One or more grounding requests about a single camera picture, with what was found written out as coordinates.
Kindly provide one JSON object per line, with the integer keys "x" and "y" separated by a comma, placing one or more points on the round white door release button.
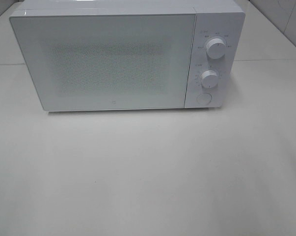
{"x": 204, "y": 99}

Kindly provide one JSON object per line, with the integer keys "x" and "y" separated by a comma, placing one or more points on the white microwave knob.
{"x": 209, "y": 79}
{"x": 215, "y": 47}

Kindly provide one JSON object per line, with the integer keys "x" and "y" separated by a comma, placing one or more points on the white microwave door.
{"x": 84, "y": 63}

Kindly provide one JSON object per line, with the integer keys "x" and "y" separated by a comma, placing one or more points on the white microwave oven body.
{"x": 223, "y": 18}

